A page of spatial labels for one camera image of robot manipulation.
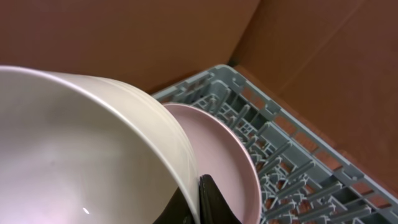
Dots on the grey dishwasher rack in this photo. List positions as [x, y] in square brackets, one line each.
[303, 179]

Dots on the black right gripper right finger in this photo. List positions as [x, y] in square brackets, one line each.
[213, 207]

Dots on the pale green bowl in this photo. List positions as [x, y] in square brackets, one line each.
[83, 149]

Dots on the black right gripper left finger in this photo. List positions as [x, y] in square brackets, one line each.
[175, 211]

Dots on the pink round plate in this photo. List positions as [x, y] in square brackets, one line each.
[220, 154]

